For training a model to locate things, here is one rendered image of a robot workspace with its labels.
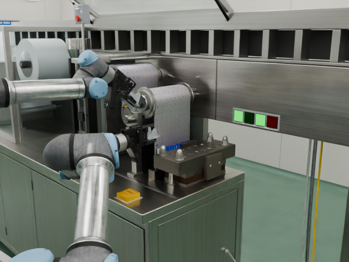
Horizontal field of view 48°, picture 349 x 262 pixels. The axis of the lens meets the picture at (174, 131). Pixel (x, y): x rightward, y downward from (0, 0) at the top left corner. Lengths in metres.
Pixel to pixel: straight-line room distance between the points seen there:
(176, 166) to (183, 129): 0.31
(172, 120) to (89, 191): 0.83
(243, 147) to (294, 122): 3.14
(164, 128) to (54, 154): 0.72
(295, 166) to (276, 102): 2.81
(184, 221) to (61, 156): 0.68
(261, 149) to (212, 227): 2.90
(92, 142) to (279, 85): 0.87
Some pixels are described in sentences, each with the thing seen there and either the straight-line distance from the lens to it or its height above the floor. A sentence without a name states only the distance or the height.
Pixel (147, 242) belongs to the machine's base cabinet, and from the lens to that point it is 1.58.
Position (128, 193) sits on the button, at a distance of 1.63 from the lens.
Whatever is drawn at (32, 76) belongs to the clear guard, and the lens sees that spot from 2.57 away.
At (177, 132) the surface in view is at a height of 1.09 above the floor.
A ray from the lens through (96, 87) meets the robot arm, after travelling 1.44.
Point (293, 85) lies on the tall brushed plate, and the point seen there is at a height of 1.35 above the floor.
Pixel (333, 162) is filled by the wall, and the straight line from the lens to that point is 4.30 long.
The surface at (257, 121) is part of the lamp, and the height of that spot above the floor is 1.17.
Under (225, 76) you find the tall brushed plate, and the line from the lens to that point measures 1.88.
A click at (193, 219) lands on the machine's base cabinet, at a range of 1.73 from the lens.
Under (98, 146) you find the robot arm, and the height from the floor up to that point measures 1.23.
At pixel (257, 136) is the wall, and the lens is 4.68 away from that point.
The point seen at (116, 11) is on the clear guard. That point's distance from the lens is 2.47.
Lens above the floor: 1.57
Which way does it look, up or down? 14 degrees down
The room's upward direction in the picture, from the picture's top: straight up
